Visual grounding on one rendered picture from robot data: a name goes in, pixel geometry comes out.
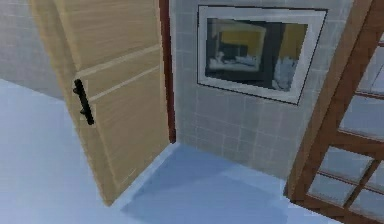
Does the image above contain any white framed wall picture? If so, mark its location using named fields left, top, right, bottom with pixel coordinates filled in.
left=196, top=4, right=329, bottom=106

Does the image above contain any light wooden room door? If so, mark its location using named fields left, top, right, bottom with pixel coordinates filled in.
left=29, top=0, right=172, bottom=207

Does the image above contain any brown framed glass door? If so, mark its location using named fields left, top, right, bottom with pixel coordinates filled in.
left=283, top=0, right=384, bottom=224

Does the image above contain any black door handle bar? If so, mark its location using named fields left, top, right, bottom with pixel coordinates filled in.
left=72, top=78, right=95, bottom=126

